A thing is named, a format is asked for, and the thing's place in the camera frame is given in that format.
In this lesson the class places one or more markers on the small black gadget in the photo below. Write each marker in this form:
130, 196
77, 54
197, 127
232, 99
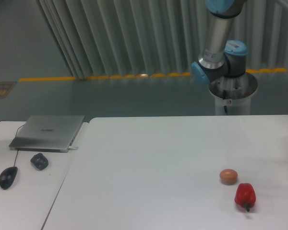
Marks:
39, 161

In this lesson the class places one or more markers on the grey pleated curtain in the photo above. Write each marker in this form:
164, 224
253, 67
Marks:
130, 37

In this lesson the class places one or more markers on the brown egg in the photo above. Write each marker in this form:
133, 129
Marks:
228, 176

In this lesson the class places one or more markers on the black computer mouse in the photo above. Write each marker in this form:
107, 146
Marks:
7, 177

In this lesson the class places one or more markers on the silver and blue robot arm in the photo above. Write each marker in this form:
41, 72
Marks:
218, 43

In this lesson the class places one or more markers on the red bell pepper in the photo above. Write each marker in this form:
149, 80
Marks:
245, 196

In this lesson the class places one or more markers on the silver closed laptop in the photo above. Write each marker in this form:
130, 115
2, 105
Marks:
47, 133

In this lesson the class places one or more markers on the white usb dongle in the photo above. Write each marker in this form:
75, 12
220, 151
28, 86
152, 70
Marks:
73, 148

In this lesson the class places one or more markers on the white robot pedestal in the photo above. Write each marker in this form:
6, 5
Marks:
233, 95

